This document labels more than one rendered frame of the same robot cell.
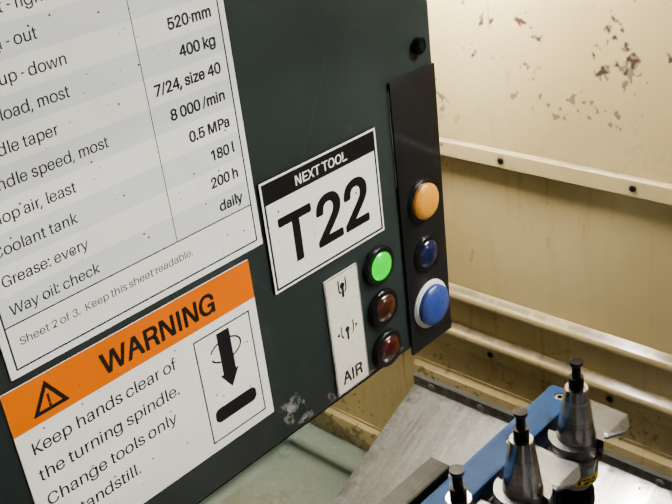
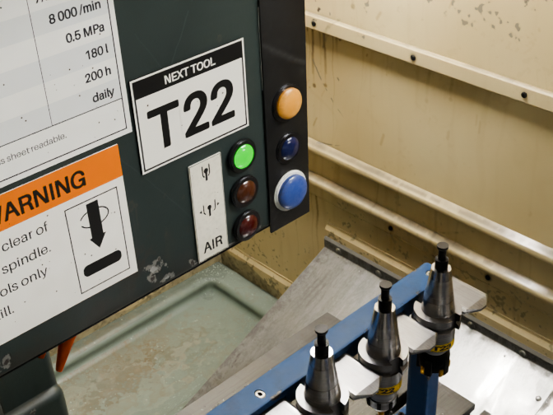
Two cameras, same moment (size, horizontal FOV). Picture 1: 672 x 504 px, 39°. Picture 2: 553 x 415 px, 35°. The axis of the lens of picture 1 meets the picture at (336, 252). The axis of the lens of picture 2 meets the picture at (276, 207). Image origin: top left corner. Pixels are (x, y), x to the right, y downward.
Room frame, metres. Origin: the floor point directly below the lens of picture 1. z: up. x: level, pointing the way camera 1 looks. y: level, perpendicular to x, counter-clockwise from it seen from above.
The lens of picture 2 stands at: (-0.03, -0.07, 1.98)
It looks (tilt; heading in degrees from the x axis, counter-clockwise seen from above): 33 degrees down; 2
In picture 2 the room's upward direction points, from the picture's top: 3 degrees counter-clockwise
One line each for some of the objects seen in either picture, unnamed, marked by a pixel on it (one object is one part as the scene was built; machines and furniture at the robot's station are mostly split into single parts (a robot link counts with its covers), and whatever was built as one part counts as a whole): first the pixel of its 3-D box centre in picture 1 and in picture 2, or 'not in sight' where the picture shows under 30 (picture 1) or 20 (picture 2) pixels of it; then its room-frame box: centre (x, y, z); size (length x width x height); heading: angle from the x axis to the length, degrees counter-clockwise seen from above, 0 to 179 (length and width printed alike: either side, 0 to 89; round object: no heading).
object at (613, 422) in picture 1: (599, 419); (462, 296); (0.91, -0.29, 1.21); 0.07 x 0.05 x 0.01; 44
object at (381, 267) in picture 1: (380, 265); (243, 156); (0.55, -0.03, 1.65); 0.02 x 0.01 x 0.02; 134
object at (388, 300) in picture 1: (384, 308); (245, 192); (0.55, -0.03, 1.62); 0.02 x 0.01 x 0.02; 134
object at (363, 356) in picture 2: (522, 496); (383, 356); (0.79, -0.17, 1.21); 0.06 x 0.06 x 0.03
